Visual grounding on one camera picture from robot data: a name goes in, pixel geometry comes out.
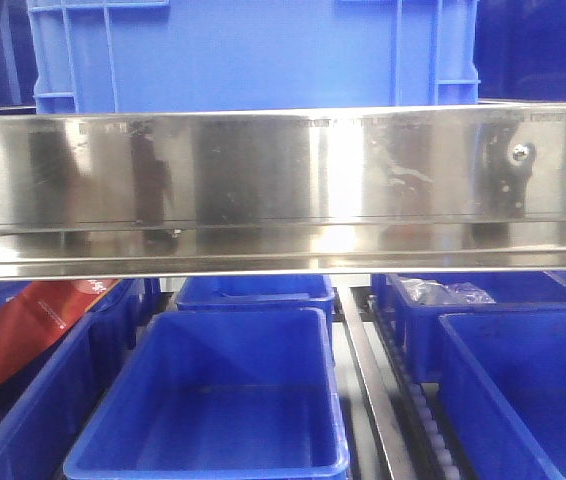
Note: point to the blue box rear centre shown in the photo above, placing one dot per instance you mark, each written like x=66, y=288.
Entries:
x=258, y=292

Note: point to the clear plastic bag in box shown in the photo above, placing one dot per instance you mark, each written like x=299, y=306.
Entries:
x=432, y=292

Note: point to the blue shelf box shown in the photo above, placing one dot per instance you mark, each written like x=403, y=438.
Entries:
x=220, y=395
x=503, y=388

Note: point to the steel shelf front beam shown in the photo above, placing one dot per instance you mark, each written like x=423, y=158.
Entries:
x=452, y=188

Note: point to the blue box rear right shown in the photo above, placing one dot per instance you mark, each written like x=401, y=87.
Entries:
x=419, y=331

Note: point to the red paper bag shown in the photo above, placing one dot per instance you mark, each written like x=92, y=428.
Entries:
x=40, y=315

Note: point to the blue shelf box right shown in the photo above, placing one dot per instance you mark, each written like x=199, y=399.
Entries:
x=503, y=388

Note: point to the blue box far left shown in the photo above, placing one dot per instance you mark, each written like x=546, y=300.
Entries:
x=45, y=405

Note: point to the large blue crate upper shelf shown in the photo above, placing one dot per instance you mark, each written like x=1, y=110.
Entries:
x=173, y=56

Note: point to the white roller track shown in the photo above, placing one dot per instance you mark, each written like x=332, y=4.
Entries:
x=430, y=437

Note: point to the steel shelf divider rail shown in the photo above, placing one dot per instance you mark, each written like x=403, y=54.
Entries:
x=390, y=447

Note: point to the blue shelf box left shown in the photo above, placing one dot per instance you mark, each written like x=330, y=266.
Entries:
x=220, y=395

